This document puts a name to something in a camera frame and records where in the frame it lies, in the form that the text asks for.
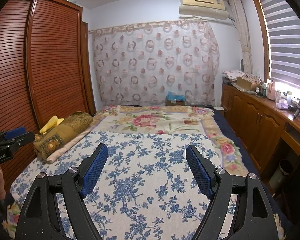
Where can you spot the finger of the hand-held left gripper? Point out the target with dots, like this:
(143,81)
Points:
(25,138)
(15,132)

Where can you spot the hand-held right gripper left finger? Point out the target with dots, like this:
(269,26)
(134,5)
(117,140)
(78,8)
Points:
(95,172)

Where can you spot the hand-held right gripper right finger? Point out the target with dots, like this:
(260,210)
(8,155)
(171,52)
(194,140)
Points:
(200,172)

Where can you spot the brown sunflower print garment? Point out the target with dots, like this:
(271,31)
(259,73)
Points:
(65,130)

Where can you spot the yellow plush toy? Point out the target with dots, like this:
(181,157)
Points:
(48,126)

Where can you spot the folded beige blanket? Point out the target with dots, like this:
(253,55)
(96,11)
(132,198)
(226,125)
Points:
(62,152)

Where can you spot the bed with blue floral sheet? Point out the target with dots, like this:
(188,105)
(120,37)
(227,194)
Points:
(145,160)

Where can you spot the long wooden cabinet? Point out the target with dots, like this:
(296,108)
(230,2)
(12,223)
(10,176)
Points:
(250,120)

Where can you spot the small brown cardboard box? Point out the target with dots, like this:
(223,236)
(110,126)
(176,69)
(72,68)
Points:
(175,103)

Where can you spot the blue plastic bag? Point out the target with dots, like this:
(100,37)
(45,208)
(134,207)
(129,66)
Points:
(175,96)

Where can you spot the grey waste bin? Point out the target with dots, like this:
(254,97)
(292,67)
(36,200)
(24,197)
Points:
(281,175)

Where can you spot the brown louvred wooden wardrobe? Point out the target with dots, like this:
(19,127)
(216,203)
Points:
(55,55)

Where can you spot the open cardboard box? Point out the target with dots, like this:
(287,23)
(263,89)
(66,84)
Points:
(248,83)

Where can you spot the folded patterned cloth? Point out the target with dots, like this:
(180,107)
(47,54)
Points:
(233,75)

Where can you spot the crumpled white plastic bag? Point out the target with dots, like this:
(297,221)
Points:
(283,105)

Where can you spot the pink kettle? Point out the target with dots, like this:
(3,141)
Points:
(271,90)

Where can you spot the beige patterned side curtain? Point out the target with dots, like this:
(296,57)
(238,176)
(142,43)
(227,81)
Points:
(242,35)

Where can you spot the striped window blind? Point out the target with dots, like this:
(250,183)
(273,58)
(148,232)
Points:
(287,42)

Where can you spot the cream air deflector panel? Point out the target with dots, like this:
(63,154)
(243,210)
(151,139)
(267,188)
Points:
(202,13)

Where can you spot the white air conditioner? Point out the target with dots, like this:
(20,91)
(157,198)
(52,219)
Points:
(202,1)

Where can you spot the wooden window frame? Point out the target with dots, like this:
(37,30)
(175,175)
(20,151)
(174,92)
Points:
(261,35)

